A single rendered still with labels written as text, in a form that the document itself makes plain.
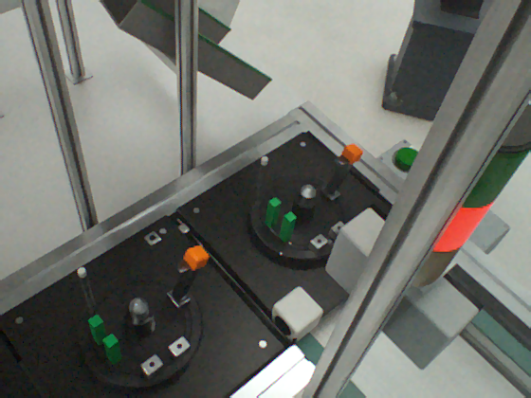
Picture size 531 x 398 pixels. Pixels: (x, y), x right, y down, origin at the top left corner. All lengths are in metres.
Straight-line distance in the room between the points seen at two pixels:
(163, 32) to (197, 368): 0.40
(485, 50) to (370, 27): 1.05
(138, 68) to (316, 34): 0.37
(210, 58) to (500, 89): 0.58
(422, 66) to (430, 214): 0.75
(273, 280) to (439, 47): 0.51
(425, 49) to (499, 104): 0.78
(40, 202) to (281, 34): 0.59
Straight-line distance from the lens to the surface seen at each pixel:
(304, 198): 0.76
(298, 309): 0.73
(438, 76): 1.11
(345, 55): 1.24
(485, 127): 0.30
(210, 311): 0.74
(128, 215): 0.83
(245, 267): 0.77
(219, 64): 0.84
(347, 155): 0.78
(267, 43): 1.24
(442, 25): 1.04
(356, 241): 0.49
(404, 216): 0.37
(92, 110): 1.10
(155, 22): 0.75
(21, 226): 0.97
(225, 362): 0.72
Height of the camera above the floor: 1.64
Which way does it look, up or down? 54 degrees down
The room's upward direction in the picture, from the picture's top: 11 degrees clockwise
